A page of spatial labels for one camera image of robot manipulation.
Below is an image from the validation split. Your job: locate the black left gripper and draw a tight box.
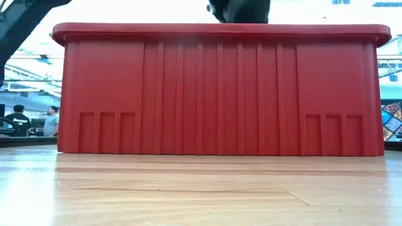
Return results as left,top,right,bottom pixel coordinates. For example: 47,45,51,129
207,0,271,24

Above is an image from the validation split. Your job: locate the red plastic bin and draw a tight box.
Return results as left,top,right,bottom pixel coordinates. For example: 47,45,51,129
52,22,392,157

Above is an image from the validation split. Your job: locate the colourful patterned panel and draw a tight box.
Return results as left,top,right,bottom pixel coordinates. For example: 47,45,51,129
381,100,402,142

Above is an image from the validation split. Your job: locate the person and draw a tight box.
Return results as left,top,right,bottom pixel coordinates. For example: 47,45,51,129
4,104,32,137
43,105,60,137

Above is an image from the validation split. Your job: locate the black office chair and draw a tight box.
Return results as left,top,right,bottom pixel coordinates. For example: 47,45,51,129
0,116,20,137

